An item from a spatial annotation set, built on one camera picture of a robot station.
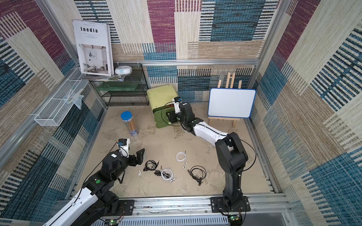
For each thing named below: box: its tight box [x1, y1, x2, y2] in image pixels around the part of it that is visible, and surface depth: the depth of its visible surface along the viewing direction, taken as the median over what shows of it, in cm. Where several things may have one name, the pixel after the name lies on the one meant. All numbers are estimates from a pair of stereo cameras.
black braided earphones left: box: [142, 160, 162, 177], surface depth 89 cm
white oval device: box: [114, 65, 133, 76], surface depth 89 cm
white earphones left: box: [137, 165, 177, 183], surface depth 85 cm
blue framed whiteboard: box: [207, 87, 257, 119], surface depth 98 cm
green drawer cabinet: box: [146, 84, 179, 129], surface depth 97 cm
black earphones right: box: [187, 165, 207, 186], surface depth 87 cm
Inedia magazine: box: [72, 19, 115, 77], surface depth 79 cm
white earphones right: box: [175, 150, 188, 169], surface depth 93 cm
